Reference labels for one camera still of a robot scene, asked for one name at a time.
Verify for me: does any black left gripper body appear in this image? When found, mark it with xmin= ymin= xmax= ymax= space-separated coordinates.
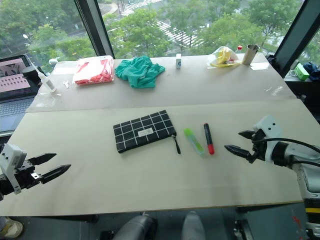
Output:
xmin=15 ymin=160 xmax=43 ymax=190

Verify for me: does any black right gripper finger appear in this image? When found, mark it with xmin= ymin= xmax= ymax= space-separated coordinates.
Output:
xmin=238 ymin=129 xmax=256 ymax=141
xmin=223 ymin=144 xmax=251 ymax=160

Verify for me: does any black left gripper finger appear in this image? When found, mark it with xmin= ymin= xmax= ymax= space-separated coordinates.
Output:
xmin=27 ymin=152 xmax=57 ymax=166
xmin=39 ymin=163 xmax=72 ymax=185

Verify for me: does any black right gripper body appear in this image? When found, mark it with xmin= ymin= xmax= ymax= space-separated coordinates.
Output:
xmin=245 ymin=129 xmax=267 ymax=165

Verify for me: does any plastic bag with yellow items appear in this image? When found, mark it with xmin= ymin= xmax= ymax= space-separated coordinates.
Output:
xmin=206 ymin=45 xmax=243 ymax=69

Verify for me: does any black white-grid pencil case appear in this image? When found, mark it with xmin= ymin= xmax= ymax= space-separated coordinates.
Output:
xmin=112 ymin=109 xmax=182 ymax=155

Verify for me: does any red and black marker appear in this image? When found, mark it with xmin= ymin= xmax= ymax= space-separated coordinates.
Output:
xmin=203 ymin=122 xmax=216 ymax=156

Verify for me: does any green highlighter pen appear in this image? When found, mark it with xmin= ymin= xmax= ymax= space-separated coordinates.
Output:
xmin=183 ymin=127 xmax=206 ymax=157

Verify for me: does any clear plastic wrapper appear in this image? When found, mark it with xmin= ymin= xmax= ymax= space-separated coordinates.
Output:
xmin=34 ymin=91 xmax=63 ymax=109
xmin=264 ymin=85 xmax=285 ymax=98

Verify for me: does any white shoe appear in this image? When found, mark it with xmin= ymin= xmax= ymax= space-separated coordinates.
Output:
xmin=0 ymin=216 xmax=24 ymax=239

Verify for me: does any laptop computer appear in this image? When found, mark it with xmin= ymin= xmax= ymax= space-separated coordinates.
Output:
xmin=0 ymin=54 xmax=43 ymax=133

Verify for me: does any white syringe tube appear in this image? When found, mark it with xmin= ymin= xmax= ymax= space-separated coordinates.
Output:
xmin=29 ymin=59 xmax=58 ymax=94

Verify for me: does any metal cup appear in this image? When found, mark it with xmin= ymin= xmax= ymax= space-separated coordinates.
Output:
xmin=241 ymin=43 xmax=261 ymax=67

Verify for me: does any green box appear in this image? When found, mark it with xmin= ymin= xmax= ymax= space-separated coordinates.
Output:
xmin=290 ymin=62 xmax=311 ymax=82

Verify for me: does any grey rounded shape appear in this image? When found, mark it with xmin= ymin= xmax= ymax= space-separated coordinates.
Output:
xmin=180 ymin=210 xmax=207 ymax=240

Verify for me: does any dark blue cloth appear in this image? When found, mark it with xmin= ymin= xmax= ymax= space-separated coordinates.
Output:
xmin=303 ymin=61 xmax=320 ymax=82

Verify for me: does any dark rounded shape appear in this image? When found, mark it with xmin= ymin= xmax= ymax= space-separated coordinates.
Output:
xmin=111 ymin=214 xmax=159 ymax=240

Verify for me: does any red cloth in plastic bag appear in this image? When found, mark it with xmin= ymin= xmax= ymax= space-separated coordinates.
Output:
xmin=72 ymin=55 xmax=116 ymax=87

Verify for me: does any green crumpled cloth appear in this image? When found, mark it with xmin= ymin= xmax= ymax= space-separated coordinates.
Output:
xmin=114 ymin=55 xmax=167 ymax=89

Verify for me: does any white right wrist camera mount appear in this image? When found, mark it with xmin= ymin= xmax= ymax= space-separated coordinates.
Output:
xmin=252 ymin=114 xmax=284 ymax=163

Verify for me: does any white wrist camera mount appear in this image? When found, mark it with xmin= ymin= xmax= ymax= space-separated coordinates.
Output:
xmin=0 ymin=143 xmax=28 ymax=195
xmin=252 ymin=114 xmax=284 ymax=163

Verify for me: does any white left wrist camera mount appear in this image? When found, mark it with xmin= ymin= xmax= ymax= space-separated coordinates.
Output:
xmin=0 ymin=143 xmax=28 ymax=195

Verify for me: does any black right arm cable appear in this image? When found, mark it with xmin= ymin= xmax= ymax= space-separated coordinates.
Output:
xmin=254 ymin=137 xmax=320 ymax=154

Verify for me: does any black window frame post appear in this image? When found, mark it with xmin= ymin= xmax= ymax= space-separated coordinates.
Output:
xmin=273 ymin=0 xmax=320 ymax=79
xmin=73 ymin=0 xmax=116 ymax=60

